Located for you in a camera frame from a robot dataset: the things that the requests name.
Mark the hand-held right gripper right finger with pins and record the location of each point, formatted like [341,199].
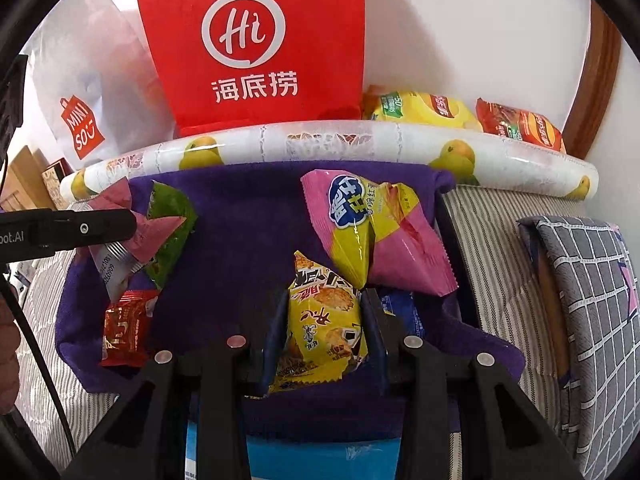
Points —
[376,342]

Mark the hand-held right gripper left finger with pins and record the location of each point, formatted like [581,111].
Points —
[272,347]

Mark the yellow chips bag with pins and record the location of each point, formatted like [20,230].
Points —
[425,110]

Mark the pink and silver snack packet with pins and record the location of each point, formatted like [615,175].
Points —
[150,230]

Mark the striped bed mattress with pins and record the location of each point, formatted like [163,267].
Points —
[495,260]

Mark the brown wooden door frame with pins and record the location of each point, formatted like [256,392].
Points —
[595,85]

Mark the red chips bag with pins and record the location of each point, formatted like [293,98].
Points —
[525,125]

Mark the blue snack packet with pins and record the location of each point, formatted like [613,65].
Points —
[402,312]

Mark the wooden headboard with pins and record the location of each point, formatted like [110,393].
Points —
[20,180]

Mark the fruit print tablecloth roll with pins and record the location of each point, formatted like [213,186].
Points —
[380,142]

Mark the person's left forearm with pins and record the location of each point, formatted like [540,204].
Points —
[7,355]

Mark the red paper bag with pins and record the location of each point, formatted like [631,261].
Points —
[250,35]

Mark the yellow cookie snack packet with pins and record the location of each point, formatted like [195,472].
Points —
[320,325]

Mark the white plastic bag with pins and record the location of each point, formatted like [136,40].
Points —
[100,75]

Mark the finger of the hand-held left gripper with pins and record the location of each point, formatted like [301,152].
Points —
[85,227]

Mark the green snack packet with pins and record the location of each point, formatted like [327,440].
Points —
[172,210]

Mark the pink and yellow snack packet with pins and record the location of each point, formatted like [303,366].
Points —
[380,240]

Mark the grey checked pillow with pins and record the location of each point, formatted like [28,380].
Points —
[595,310]

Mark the blue tissue pack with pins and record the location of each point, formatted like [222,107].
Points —
[310,455]

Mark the purple cloth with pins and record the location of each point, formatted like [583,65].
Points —
[240,220]

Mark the small red snack packet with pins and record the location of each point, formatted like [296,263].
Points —
[127,325]

